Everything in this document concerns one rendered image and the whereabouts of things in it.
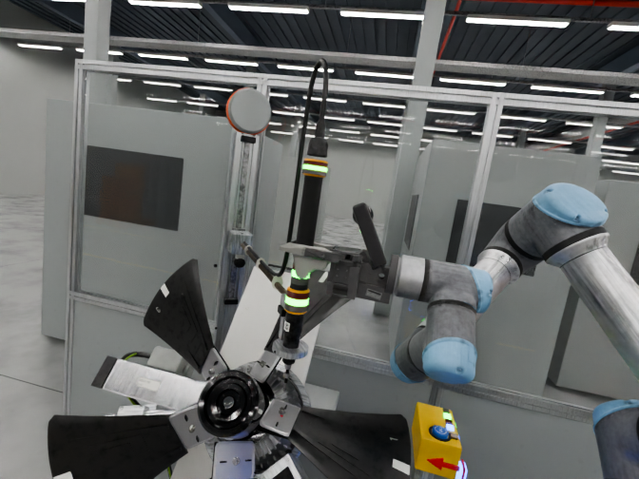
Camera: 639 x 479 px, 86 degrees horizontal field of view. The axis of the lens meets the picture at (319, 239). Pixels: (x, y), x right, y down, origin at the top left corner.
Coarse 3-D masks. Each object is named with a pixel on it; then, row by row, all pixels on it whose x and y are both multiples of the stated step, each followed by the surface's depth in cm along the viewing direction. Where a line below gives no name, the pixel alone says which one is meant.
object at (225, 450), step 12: (228, 444) 66; (240, 444) 67; (252, 444) 69; (216, 456) 63; (228, 456) 65; (240, 456) 66; (252, 456) 68; (216, 468) 62; (228, 468) 64; (240, 468) 65; (252, 468) 67
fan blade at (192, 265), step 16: (176, 272) 84; (192, 272) 82; (160, 288) 86; (176, 288) 83; (192, 288) 80; (160, 304) 85; (176, 304) 82; (192, 304) 79; (144, 320) 87; (160, 320) 85; (176, 320) 81; (192, 320) 78; (160, 336) 85; (176, 336) 82; (192, 336) 78; (208, 336) 75; (192, 352) 78; (208, 352) 74
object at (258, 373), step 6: (264, 354) 78; (270, 354) 76; (258, 360) 78; (264, 360) 76; (270, 360) 74; (276, 360) 72; (258, 366) 76; (264, 366) 74; (270, 366) 72; (252, 372) 76; (258, 372) 74; (264, 372) 72; (270, 372) 71; (258, 378) 72; (264, 378) 70
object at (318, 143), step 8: (320, 128) 60; (320, 136) 60; (312, 144) 60; (320, 144) 59; (312, 152) 60; (320, 152) 60; (288, 320) 64; (296, 320) 64; (288, 328) 64; (296, 328) 64; (288, 336) 65; (296, 336) 65; (288, 344) 65; (296, 344) 65; (288, 360) 66
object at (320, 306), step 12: (312, 276) 87; (312, 288) 83; (324, 288) 80; (312, 300) 79; (324, 300) 77; (336, 300) 76; (348, 300) 75; (312, 312) 76; (324, 312) 74; (276, 324) 83; (312, 324) 73; (276, 336) 78; (300, 336) 72; (264, 348) 80
